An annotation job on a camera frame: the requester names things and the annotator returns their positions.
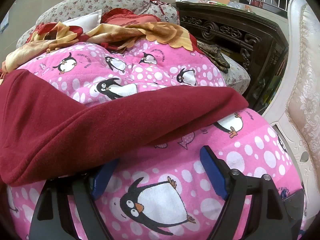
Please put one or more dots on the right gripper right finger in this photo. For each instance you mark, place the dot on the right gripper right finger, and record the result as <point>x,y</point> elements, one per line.
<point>269,216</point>

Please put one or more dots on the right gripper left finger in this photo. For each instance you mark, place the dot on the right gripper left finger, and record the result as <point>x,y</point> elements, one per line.
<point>64,199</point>

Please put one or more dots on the dark red sweater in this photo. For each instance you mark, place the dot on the dark red sweater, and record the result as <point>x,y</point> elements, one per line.
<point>46,134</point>

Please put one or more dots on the pink penguin quilt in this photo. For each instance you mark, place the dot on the pink penguin quilt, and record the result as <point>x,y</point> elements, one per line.
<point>162,191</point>

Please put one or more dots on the dark patterned cloth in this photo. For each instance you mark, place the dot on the dark patterned cloth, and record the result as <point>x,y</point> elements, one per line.
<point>214,54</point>

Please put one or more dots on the red yellow blanket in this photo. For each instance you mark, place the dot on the red yellow blanket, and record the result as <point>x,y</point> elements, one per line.
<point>54,36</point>

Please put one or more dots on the white pillow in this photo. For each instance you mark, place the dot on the white pillow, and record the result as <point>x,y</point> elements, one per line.
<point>87,22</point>

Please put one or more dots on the red ruffled pillow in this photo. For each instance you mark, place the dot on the red ruffled pillow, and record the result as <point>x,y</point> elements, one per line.
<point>123,17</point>

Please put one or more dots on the floral grey duvet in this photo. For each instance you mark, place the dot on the floral grey duvet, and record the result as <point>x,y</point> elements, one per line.
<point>69,9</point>

